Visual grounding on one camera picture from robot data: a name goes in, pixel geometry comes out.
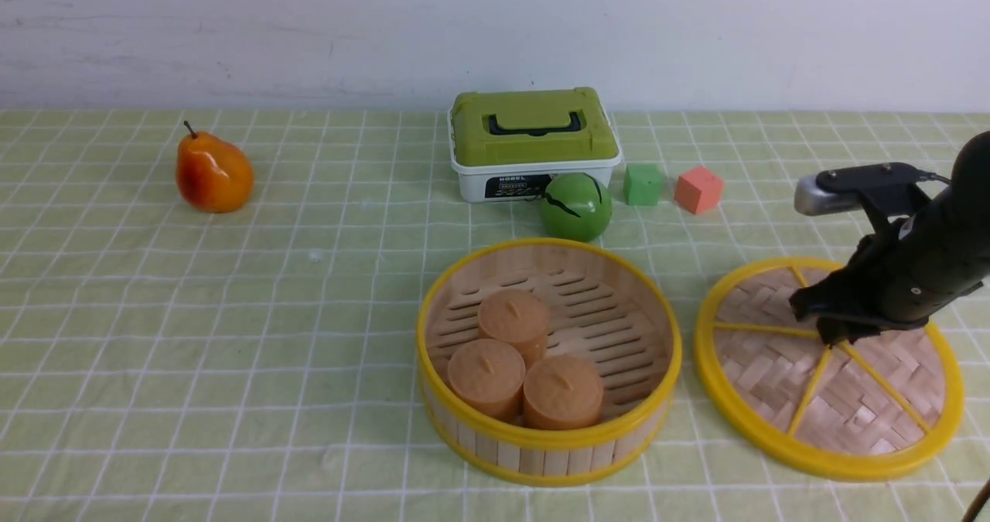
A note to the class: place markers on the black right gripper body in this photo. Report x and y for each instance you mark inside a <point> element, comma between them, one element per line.
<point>916,262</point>

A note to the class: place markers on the yellow woven steamer lid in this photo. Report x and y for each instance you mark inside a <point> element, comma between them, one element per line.
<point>873,410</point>

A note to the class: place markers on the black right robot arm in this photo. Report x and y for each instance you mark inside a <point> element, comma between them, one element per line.
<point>969,180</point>

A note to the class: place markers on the yellow bamboo steamer basket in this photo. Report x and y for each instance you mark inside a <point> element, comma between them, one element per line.
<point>603,309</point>

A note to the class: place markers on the orange cube block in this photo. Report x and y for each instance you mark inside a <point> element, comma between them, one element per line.
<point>698,190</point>

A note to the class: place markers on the green cube block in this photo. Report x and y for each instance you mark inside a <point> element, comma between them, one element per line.
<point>642,184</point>

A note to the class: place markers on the green round ball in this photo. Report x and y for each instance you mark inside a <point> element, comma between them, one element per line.
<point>576,206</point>

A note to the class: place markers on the tan steamed bun right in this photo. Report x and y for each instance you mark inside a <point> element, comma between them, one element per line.
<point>562,392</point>

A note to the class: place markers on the tan steamed bun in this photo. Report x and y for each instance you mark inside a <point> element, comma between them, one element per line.
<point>519,318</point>
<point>562,392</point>
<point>488,376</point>

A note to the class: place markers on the tan steamed bun back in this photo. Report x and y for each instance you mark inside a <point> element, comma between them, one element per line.
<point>519,318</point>

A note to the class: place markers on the green white lunch box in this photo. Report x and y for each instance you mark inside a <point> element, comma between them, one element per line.
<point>506,146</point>

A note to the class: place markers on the tan steamed bun left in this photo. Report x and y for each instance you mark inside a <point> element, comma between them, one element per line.
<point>488,376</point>

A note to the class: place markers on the orange red pear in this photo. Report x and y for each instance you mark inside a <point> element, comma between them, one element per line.
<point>211,174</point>

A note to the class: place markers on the green checkered tablecloth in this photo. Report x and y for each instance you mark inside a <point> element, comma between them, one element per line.
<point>160,363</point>

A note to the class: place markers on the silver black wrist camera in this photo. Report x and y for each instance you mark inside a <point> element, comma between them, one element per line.
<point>883,191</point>

